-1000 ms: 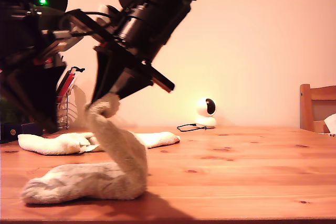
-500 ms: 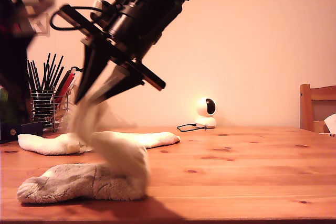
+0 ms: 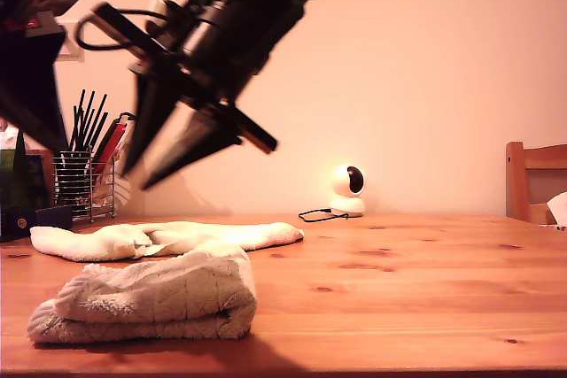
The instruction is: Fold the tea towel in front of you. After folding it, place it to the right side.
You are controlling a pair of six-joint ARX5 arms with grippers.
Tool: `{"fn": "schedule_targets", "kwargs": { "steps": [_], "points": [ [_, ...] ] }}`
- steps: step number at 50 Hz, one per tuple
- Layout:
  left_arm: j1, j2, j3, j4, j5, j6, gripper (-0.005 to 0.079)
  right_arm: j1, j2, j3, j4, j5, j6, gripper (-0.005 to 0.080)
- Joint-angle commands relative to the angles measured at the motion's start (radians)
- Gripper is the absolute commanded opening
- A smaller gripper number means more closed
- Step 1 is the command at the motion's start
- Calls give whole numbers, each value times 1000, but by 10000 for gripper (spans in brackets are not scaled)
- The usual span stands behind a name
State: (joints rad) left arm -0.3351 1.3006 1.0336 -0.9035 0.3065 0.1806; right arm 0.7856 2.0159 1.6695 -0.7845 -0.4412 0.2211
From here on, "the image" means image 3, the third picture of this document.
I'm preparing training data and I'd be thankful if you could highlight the white light switch plate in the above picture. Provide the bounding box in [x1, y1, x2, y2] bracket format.
[55, 19, 85, 63]

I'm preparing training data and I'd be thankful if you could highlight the metal wire utensil holder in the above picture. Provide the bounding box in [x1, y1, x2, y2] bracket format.
[51, 145, 120, 223]

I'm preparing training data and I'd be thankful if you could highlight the black chopstick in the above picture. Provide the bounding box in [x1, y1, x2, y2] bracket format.
[88, 112, 110, 152]
[83, 93, 109, 152]
[77, 90, 97, 154]
[70, 89, 87, 153]

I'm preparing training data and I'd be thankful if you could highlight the camera thin black cable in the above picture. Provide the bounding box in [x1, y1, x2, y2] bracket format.
[74, 8, 174, 51]

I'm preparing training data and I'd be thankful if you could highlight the black security camera cable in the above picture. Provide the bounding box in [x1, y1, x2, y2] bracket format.
[297, 206, 351, 223]

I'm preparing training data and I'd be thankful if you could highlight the wooden chair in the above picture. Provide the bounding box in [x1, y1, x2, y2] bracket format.
[506, 141, 567, 225]

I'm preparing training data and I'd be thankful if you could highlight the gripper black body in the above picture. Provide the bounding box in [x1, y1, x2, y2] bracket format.
[90, 1, 278, 154]

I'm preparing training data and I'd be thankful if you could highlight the white round security camera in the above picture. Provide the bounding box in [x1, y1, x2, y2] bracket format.
[326, 164, 367, 219]

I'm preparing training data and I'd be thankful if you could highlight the dark green paper bag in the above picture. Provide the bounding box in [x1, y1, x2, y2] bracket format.
[0, 127, 50, 211]

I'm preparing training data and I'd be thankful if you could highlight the white towel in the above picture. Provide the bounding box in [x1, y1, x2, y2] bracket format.
[29, 220, 306, 263]

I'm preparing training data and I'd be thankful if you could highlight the beige fluffy tea towel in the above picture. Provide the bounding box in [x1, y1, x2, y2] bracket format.
[26, 240, 258, 344]

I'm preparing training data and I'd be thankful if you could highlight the dark blue box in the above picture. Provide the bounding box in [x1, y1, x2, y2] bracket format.
[0, 204, 74, 243]

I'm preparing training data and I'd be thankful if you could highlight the red black utensil handle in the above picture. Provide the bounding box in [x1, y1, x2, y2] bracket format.
[92, 112, 136, 171]

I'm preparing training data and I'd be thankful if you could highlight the white tissue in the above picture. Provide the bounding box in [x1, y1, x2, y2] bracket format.
[0, 117, 21, 151]

